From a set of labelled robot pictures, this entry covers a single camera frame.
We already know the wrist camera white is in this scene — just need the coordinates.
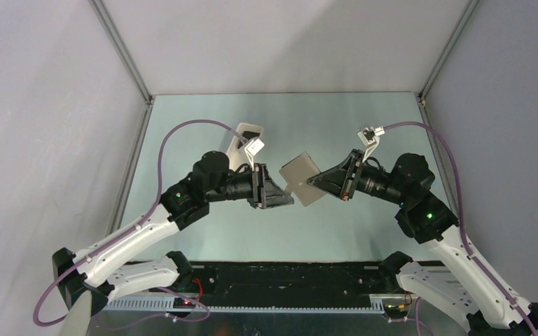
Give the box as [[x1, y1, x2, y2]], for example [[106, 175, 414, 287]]
[[357, 125, 385, 163], [239, 137, 265, 167]]

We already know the right circuit board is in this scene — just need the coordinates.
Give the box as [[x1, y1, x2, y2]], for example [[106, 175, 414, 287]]
[[385, 304, 408, 312]]

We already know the white plastic tray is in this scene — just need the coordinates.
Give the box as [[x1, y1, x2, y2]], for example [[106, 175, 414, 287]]
[[226, 122, 265, 172]]

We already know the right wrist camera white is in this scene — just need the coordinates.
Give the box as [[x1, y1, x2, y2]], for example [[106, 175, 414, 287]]
[[357, 125, 385, 163]]

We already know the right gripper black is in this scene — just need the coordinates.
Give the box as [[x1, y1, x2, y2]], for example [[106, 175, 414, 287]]
[[308, 148, 410, 207]]

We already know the aluminium frame rail front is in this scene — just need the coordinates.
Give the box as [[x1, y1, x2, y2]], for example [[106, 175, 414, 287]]
[[102, 296, 483, 316]]

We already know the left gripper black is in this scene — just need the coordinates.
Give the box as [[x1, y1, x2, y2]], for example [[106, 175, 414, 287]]
[[207, 163, 294, 209]]

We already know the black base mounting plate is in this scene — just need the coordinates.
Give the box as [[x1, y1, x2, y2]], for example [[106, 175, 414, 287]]
[[168, 261, 406, 309]]

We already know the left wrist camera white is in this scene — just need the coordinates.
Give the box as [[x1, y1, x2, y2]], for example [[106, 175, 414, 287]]
[[239, 137, 265, 167]]

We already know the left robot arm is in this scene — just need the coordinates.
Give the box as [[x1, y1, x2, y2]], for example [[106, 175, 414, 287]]
[[52, 151, 294, 314]]

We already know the beige card holder wallet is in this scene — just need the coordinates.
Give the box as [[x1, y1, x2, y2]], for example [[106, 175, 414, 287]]
[[280, 152, 326, 207]]

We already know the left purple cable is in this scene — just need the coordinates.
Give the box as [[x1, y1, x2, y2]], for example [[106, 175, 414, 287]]
[[33, 119, 251, 328]]

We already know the left circuit board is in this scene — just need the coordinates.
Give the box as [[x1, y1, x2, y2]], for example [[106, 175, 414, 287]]
[[173, 297, 197, 309]]

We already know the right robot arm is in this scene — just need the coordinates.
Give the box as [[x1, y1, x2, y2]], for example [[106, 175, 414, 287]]
[[308, 150, 538, 335]]

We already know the circuit board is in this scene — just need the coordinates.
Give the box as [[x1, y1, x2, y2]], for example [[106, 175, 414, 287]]
[[173, 297, 197, 309], [385, 304, 408, 312]]

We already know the black credit cards stack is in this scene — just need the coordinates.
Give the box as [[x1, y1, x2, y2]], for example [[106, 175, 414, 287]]
[[242, 131, 260, 140]]

